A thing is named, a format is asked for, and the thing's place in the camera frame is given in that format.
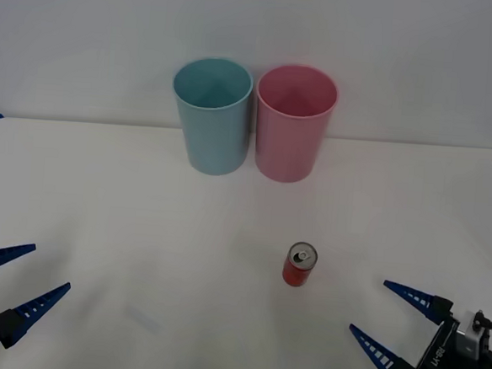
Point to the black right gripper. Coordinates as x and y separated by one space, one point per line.
438 367

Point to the red drink can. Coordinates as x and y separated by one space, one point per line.
295 274

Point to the pink plastic bin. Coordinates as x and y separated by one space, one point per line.
288 149

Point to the pale blue plastic bin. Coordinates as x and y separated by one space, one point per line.
209 139

